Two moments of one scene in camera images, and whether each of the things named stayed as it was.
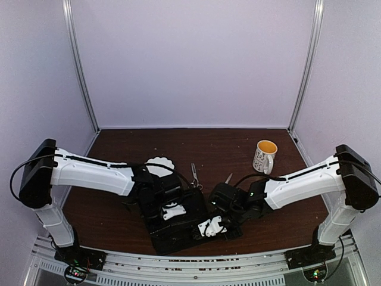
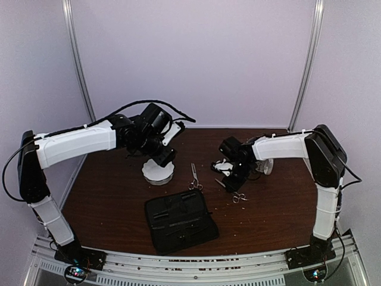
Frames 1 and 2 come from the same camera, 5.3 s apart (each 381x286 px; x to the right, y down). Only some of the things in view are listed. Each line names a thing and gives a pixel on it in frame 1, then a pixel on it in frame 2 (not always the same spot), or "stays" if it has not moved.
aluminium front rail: x=267 y=268 stays
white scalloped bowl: x=159 y=171 stays
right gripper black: x=236 y=233 to x=233 y=186
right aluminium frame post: x=318 y=21 stays
